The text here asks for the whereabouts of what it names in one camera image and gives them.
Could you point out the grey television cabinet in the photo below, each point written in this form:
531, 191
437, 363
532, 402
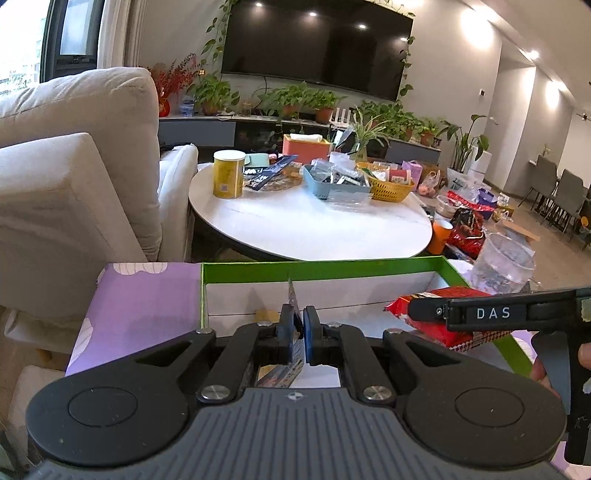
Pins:
207, 127

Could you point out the potted green plant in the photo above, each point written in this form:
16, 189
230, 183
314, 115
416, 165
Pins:
286, 99
325, 105
213, 94

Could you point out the clear plastic container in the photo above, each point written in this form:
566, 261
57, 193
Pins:
501, 265

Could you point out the green cardboard box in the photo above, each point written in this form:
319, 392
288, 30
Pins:
323, 270

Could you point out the large plant in white pot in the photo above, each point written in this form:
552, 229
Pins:
468, 147

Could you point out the blue plastic basket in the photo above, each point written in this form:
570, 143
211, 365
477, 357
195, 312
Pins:
334, 189

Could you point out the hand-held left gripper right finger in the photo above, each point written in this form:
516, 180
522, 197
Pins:
311, 334

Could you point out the black wall television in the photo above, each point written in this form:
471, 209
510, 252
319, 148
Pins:
318, 41

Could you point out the beige sofa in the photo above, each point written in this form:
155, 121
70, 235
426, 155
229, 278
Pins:
69, 184

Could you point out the yellow canister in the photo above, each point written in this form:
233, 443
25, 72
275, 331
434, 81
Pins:
228, 177

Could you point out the dark packets on table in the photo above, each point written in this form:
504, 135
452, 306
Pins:
268, 174

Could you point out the person's right hand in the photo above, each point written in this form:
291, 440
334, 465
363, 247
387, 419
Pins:
539, 371

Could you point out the orange cup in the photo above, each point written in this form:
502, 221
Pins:
438, 237

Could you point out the dark snack packet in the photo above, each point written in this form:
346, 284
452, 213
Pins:
277, 374

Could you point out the grey dining chairs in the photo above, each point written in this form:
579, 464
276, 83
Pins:
561, 194

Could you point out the pink gift bag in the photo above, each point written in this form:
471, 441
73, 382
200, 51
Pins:
412, 171

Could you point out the round white coffee table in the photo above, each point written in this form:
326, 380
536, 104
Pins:
300, 221

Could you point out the mint green container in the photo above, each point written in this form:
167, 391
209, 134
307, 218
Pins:
257, 160

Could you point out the purple printed cloth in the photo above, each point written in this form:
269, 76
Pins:
143, 314

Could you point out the yellow woven basket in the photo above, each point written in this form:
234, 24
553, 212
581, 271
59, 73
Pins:
390, 190

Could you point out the orange tissue box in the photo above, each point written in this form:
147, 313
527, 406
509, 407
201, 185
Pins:
304, 150

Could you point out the red snack packet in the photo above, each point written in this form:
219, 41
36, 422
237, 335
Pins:
443, 337

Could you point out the red plastic bag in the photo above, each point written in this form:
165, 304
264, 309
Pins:
466, 233

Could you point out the row of potted plants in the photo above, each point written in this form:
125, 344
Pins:
406, 122

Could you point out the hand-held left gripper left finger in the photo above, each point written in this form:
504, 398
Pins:
290, 325

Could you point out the spider plant in vase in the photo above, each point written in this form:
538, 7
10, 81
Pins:
364, 134

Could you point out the red flower arrangement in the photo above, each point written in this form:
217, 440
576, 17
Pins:
171, 81

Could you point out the black framed window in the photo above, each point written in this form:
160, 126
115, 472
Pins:
69, 32

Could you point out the purple gift bag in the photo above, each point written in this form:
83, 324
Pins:
486, 203

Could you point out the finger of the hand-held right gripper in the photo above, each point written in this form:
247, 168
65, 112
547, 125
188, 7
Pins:
461, 314

